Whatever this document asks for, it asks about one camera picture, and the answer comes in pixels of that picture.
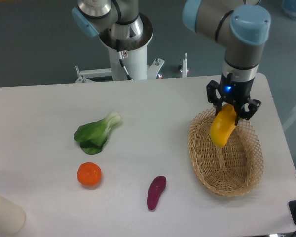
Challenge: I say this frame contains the orange tangerine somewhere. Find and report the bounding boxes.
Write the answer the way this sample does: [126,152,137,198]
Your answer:
[77,162,102,186]

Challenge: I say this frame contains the purple sweet potato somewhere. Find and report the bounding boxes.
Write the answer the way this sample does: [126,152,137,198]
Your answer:
[147,176,167,211]

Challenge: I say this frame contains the cream cylindrical bottle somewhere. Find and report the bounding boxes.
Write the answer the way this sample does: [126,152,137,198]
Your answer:
[0,195,26,235]

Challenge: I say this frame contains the yellow mango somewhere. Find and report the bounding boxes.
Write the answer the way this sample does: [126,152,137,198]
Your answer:
[210,104,237,147]

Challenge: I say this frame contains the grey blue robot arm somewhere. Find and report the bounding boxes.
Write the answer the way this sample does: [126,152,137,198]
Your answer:
[72,0,271,121]

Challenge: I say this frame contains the woven wicker basket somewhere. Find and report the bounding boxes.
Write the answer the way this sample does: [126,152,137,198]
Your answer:
[188,109,264,197]

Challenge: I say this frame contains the green bok choy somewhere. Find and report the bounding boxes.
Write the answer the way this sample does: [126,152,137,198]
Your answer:
[74,111,122,155]

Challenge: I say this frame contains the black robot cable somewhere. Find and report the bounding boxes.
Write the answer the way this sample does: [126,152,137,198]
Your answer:
[116,39,134,81]

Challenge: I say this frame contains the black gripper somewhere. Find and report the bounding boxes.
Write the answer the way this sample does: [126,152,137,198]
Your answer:
[206,74,261,125]

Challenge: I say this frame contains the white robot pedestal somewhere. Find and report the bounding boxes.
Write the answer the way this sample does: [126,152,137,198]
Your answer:
[75,13,165,83]

